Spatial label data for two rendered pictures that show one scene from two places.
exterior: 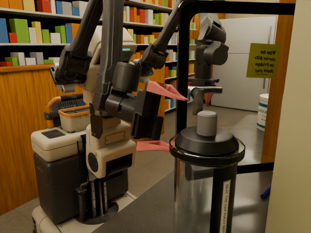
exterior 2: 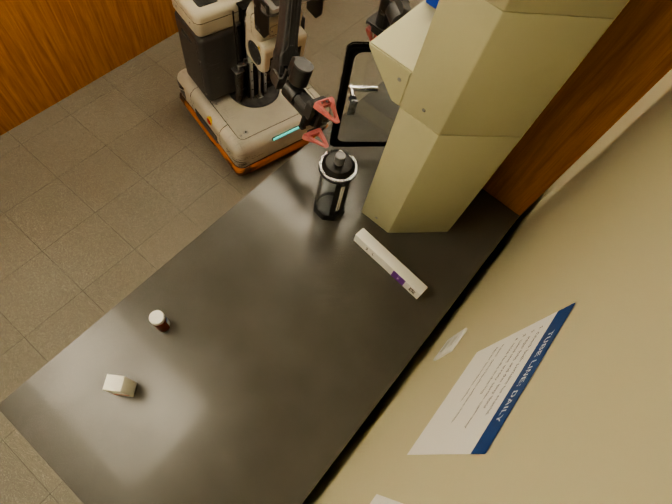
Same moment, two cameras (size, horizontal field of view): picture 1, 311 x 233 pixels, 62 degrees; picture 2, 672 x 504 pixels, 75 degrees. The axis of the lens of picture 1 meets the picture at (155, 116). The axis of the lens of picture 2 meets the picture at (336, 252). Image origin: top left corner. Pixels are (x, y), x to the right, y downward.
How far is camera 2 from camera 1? 0.92 m
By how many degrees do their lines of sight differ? 49
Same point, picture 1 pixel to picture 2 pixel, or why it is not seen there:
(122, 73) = (297, 76)
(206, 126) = (338, 162)
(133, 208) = (297, 159)
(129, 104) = (300, 103)
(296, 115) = (385, 165)
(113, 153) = not seen: hidden behind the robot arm
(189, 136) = (329, 164)
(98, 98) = (276, 80)
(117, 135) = not seen: hidden behind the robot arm
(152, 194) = (311, 148)
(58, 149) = (210, 23)
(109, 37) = (288, 14)
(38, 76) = not seen: outside the picture
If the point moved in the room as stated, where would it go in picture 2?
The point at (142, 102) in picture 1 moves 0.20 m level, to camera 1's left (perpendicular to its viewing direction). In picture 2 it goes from (309, 112) to (237, 100)
